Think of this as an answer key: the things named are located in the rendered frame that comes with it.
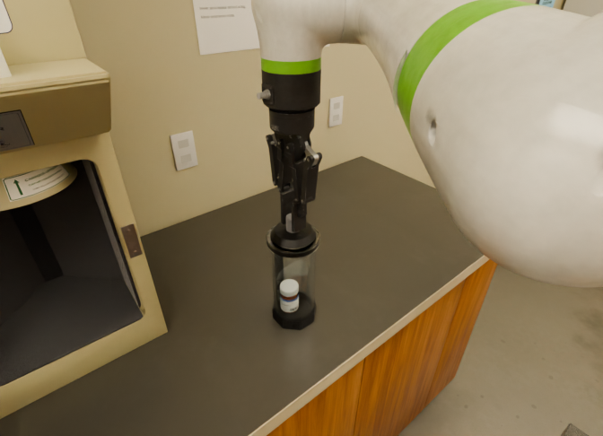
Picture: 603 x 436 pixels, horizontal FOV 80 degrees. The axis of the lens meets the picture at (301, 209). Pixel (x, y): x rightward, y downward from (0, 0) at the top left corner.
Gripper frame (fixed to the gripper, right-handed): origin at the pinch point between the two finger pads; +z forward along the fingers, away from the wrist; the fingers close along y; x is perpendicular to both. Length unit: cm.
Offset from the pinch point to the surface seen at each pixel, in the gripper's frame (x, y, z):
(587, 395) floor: 126, 54, 123
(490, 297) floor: 149, -4, 123
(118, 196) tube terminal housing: -26.7, -13.1, -6.8
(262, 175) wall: 28, -56, 24
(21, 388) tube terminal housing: -51, -13, 24
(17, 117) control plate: -35.5, -4.8, -24.2
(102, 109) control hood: -26.4, -5.9, -23.3
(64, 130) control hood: -31.3, -8.5, -20.8
